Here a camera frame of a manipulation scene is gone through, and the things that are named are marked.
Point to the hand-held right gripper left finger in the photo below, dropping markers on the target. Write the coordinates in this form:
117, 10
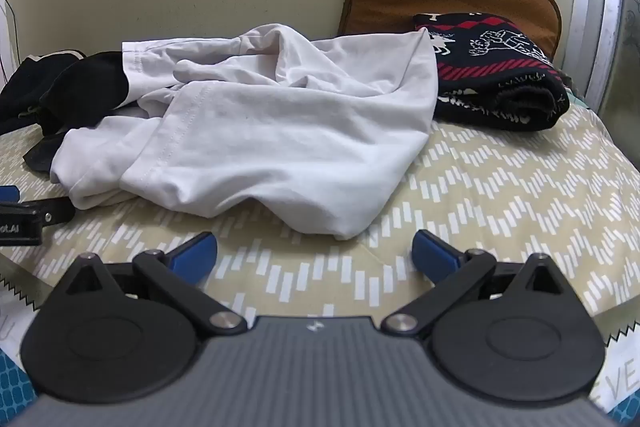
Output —
192, 252

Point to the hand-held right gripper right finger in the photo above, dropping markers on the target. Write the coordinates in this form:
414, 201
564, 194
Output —
435, 252

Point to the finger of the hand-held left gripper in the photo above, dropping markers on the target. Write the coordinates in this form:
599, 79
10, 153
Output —
9, 194
52, 209

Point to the dark navy garment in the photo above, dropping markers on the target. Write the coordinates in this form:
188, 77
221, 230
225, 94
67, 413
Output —
75, 87

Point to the white t-shirt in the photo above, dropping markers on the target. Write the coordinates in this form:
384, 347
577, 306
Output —
275, 132

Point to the beige patterned bed sheet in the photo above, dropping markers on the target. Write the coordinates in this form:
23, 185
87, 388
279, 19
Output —
500, 207

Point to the navy red patterned sweater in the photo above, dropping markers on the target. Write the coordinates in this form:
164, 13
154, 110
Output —
480, 52

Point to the white window frame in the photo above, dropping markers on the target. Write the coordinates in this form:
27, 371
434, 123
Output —
600, 7

